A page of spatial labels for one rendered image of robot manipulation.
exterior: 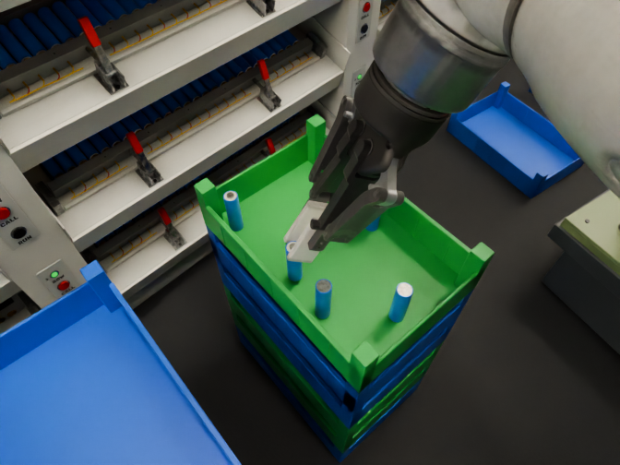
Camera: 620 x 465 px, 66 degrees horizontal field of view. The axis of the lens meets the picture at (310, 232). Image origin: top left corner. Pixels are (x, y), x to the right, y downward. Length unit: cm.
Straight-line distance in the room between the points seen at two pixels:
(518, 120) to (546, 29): 124
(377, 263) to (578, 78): 41
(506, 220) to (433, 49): 93
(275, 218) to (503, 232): 70
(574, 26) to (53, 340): 57
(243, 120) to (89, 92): 30
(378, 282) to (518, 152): 88
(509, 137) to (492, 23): 114
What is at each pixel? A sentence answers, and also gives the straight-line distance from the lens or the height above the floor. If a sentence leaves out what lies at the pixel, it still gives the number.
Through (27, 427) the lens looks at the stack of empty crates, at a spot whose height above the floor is 40.
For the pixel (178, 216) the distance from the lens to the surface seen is 101.
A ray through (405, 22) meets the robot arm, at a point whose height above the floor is 74.
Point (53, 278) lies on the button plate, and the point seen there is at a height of 27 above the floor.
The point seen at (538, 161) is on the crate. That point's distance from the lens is 141.
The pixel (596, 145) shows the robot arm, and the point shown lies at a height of 77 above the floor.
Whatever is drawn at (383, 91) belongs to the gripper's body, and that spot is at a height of 69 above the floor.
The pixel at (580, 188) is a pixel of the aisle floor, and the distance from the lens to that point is 139.
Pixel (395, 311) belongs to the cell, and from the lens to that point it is 55.
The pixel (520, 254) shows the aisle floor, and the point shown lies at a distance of 120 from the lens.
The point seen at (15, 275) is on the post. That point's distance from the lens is 81.
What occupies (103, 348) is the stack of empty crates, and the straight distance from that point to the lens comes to 60.
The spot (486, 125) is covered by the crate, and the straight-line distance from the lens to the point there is 146.
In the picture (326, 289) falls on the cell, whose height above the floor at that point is 47.
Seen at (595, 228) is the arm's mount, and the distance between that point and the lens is 101.
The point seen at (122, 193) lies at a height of 32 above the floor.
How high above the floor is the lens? 92
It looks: 55 degrees down
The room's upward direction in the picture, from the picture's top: straight up
